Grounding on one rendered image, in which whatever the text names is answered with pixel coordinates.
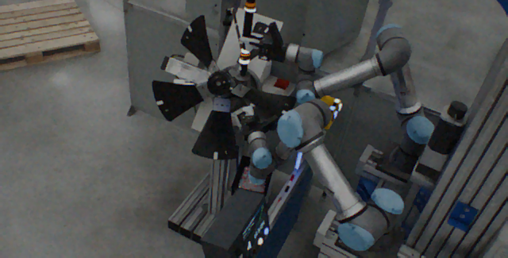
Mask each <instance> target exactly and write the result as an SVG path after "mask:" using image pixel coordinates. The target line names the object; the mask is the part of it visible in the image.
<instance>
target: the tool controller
mask: <svg viewBox="0 0 508 258"><path fill-rule="evenodd" d="M266 227H267V228H268V233H267V234H264V230H265V228H266ZM269 233H270V226H269V221H268V215H267V205H266V199H265V195H264V194H260V193H256V192H252V191H247V190H243V189H240V188H238V189H237V190H236V191H235V193H234V194H233V196H232V198H231V199H230V200H229V201H228V203H227V204H226V205H225V207H224V209H223V210H222V211H221V212H220V213H219V214H218V216H216V218H215V220H214V222H213V223H212V225H211V226H210V227H209V228H208V230H207V231H206V232H205V234H204V235H203V237H202V238H201V244H202V250H203V252H204V256H205V258H255V257H256V255H258V253H259V251H260V250H261V248H262V247H263V245H264V242H265V241H266V239H267V237H268V235H269ZM251 235H252V243H253V246H252V248H251V250H250V252H249V253H248V255H246V251H245V245H246V244H247V242H248V239H249V238H250V236H251ZM260 237H262V240H263V242H262V244H261V245H258V241H259V238H260ZM253 248H254V249H255V250H256V253H255V254H254V255H253V256H252V255H251V251H252V249H253Z"/></svg>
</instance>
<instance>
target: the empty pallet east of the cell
mask: <svg viewBox="0 0 508 258"><path fill-rule="evenodd" d="M65 16H66V17H65ZM54 17H55V18H54ZM49 18H50V19H49ZM77 44H83V48H81V49H76V50H72V51H68V52H64V53H60V54H55V55H51V56H42V52H44V51H51V50H56V48H63V47H68V46H72V45H77ZM0 49H1V50H0V60H2V59H7V58H12V57H16V56H25V60H22V61H17V62H12V63H8V64H0V72H3V71H11V69H15V68H17V67H24V66H29V65H34V64H42V63H47V62H52V61H57V60H65V59H69V58H73V57H76V56H85V55H90V53H94V52H100V51H101V49H100V44H99V39H98V36H97V35H96V33H94V30H93V28H92V27H91V26H90V23H89V22H88V21H87V19H86V18H85V16H84V15H83V13H82V11H81V9H80V8H79V7H78V5H77V4H76V3H75V0H44V1H38V2H26V3H20V4H13V5H8V6H0Z"/></svg>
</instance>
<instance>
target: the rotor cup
mask: <svg viewBox="0 0 508 258"><path fill-rule="evenodd" d="M227 73H228V74H227ZM217 81H220V82H221V84H220V86H217V84H216V83H217ZM238 85H241V81H240V80H238V79H236V78H235V77H234V78H233V77H232V76H231V75H230V74H229V72H224V71H215V72H213V73H212V74H211V75H210V76H209V78H208V79H207V88H208V90H209V92H210V93H211V94H213V95H215V97H217V98H228V99H230V101H232V100H234V99H235V98H236V97H233V96H232V95H231V93H232V92H231V91H232V90H231V89H230V87H231V88H233V89H234V88H235V87H236V86H238ZM218 96H219V97H218Z"/></svg>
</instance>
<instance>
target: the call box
mask: <svg viewBox="0 0 508 258"><path fill-rule="evenodd" d="M321 100H323V101H324V102H325V103H326V104H327V105H328V106H329V108H330V107H331V106H333V104H334V102H335V100H336V98H333V97H329V96H327V95H325V96H322V98H321ZM340 104H341V100H339V102H338V104H337V106H336V107H335V109H334V110H333V113H332V114H331V118H330V122H329V124H328V125H327V126H326V127H325V128H324V129H327V130H328V129H329V127H330V126H331V124H333V121H334V120H333V115H334V114H335V113H336V111H337V109H338V108H339V106H340ZM330 110H331V109H330ZM331 120H333V121H331Z"/></svg>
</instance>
